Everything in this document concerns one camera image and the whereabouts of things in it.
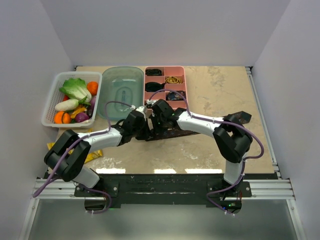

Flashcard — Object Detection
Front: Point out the brown floral necktie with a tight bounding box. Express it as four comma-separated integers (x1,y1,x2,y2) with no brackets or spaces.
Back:
146,111,252,142

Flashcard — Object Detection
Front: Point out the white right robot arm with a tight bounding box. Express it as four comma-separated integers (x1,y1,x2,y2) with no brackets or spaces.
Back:
146,99,253,197

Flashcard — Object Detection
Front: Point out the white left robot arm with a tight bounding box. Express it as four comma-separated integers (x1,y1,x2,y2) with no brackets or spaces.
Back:
44,106,148,196

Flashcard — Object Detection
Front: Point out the dark patterned rolled tie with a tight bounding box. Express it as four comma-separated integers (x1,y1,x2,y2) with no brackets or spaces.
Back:
166,90,186,101

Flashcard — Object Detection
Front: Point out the black rolled belt middle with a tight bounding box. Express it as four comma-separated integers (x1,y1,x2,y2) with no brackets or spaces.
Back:
145,82,166,92

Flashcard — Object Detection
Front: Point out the pink divided organizer tray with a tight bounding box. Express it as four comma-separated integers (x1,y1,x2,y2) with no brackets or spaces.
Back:
143,66,188,109

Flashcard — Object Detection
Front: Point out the yellow rolled tie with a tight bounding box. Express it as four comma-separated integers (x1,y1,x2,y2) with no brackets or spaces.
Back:
165,76,183,84

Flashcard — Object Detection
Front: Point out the teal plastic container lid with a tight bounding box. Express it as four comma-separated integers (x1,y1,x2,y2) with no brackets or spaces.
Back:
97,66,144,121

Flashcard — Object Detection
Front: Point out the black rolled tie top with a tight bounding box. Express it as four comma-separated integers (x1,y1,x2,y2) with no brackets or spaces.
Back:
145,68,163,77

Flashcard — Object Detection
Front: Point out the purple toy eggplant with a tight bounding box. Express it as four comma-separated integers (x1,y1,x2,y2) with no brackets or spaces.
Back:
86,96,97,118

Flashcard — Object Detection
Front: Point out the yellow chips bag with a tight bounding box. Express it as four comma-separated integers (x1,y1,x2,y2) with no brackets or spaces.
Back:
46,128,104,164

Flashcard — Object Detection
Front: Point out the yellow toy pepper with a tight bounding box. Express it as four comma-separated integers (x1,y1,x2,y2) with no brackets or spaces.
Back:
70,105,87,119

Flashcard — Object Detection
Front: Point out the purple toy onion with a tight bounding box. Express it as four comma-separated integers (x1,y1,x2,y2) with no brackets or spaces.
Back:
74,112,90,123

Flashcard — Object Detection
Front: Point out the orange toy fruit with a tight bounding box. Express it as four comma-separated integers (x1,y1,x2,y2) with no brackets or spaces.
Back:
86,81,99,96

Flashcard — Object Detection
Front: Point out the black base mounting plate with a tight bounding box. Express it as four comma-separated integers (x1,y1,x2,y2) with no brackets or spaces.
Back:
74,173,252,214

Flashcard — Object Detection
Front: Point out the toy cabbage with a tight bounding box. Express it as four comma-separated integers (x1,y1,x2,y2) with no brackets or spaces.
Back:
59,78,92,103

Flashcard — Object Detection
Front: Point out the white toy radish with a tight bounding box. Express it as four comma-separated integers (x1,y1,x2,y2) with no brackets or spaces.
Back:
54,99,79,112

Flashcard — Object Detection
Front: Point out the orange toy pumpkin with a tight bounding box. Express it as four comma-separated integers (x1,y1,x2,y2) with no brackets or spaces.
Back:
53,111,72,124

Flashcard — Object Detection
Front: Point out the white plastic basket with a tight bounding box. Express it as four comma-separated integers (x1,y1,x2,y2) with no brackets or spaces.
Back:
41,71,102,128

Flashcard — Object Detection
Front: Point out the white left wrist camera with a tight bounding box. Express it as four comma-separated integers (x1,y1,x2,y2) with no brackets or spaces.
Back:
135,105,148,116

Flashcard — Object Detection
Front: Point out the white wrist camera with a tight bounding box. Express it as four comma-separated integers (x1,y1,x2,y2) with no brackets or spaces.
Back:
135,105,148,116
145,99,158,108

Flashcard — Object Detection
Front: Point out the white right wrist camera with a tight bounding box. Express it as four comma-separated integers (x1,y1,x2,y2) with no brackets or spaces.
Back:
145,99,158,108

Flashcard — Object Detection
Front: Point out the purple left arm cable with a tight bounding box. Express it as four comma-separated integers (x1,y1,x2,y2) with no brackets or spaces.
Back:
32,100,136,199

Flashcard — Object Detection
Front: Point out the aluminium frame rail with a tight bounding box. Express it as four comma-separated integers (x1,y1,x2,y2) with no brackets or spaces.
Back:
30,65,307,240

